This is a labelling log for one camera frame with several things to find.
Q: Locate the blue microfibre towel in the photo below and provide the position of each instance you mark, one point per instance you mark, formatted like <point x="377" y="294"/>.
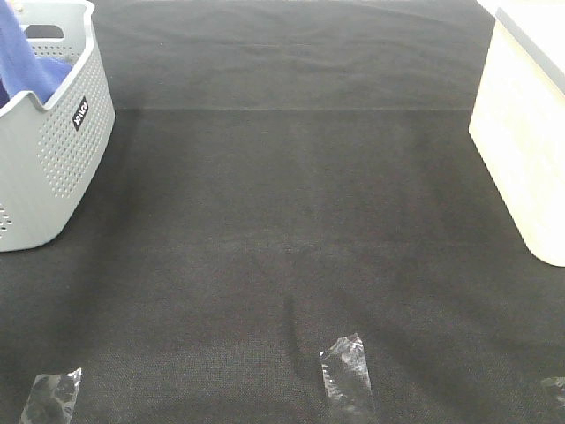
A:
<point x="21" y="69"/>

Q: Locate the black table cloth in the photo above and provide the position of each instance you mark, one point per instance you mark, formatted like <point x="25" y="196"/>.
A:
<point x="282" y="174"/>

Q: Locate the clear tape strip centre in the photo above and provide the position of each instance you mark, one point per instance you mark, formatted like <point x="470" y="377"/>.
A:
<point x="346" y="381"/>

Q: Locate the clear tape strip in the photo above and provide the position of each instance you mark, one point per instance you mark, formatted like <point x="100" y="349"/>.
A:
<point x="554" y="387"/>
<point x="52" y="399"/>
<point x="346" y="381"/>

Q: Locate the grey perforated laundry basket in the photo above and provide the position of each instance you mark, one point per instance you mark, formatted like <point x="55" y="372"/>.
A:
<point x="51" y="150"/>

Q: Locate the white storage box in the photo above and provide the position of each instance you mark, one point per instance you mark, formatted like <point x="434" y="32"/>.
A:
<point x="517" y="122"/>

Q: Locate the clear tape strip left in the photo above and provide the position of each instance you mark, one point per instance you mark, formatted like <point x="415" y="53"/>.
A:
<point x="52" y="399"/>

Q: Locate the clear tape strip right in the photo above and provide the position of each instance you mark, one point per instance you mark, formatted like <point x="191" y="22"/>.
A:
<point x="554" y="387"/>

